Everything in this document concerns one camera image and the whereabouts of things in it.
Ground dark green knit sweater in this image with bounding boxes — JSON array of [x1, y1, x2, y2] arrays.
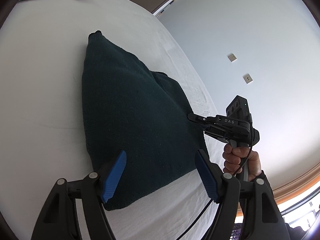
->
[[82, 31, 206, 211]]

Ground person's right hand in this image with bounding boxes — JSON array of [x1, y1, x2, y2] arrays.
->
[[222, 144, 262, 181]]

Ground white bed sheet mattress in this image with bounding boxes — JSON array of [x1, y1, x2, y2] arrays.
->
[[1, 0, 236, 239]]

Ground wall socket lower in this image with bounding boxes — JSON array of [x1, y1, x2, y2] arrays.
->
[[243, 74, 253, 84]]

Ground wall socket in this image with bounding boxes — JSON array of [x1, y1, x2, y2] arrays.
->
[[228, 53, 237, 62], [243, 74, 253, 84]]

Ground wall socket upper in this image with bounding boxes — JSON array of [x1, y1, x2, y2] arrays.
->
[[228, 53, 237, 62]]

